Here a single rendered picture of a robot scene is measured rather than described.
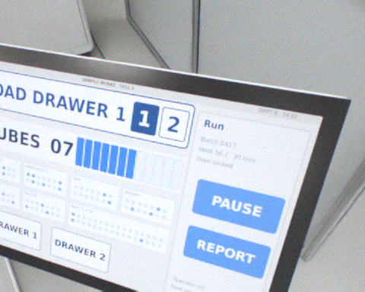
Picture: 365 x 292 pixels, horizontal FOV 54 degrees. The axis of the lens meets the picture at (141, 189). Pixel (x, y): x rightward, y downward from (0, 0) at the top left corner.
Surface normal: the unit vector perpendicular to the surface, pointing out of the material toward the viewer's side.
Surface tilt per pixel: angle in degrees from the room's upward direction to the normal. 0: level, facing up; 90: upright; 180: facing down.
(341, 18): 90
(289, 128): 50
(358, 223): 0
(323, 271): 1
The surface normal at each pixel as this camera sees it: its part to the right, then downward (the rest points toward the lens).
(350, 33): -0.92, 0.37
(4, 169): -0.33, 0.26
